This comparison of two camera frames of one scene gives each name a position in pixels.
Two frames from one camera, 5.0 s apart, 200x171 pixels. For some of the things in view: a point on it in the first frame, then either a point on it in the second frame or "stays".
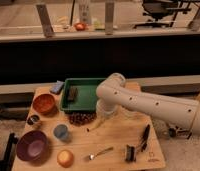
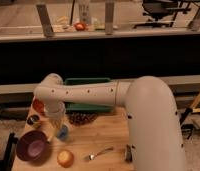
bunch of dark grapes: (81, 118) stays
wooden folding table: (82, 141) stays
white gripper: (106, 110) to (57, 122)
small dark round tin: (33, 119) stays
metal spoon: (93, 155) stays
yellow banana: (96, 125) to (52, 137)
